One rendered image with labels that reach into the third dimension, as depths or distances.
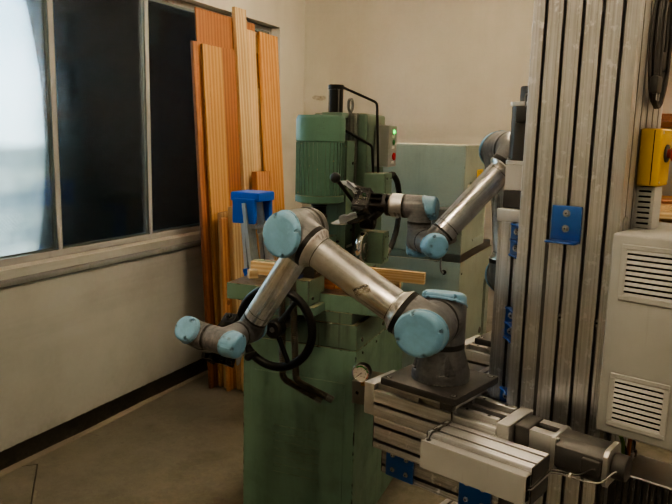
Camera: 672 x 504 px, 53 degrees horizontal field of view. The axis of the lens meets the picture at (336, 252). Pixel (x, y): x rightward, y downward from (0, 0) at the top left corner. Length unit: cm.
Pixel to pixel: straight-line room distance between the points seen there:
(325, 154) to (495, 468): 125
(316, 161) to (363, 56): 258
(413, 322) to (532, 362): 39
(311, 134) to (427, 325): 102
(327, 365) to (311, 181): 64
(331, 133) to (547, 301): 100
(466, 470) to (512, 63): 333
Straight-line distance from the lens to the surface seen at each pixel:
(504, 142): 212
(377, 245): 256
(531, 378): 183
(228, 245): 379
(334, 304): 232
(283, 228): 168
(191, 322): 193
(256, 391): 255
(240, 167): 411
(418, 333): 158
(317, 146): 237
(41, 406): 335
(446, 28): 471
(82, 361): 346
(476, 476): 162
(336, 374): 238
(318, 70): 502
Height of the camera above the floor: 142
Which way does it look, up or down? 10 degrees down
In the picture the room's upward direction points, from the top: 1 degrees clockwise
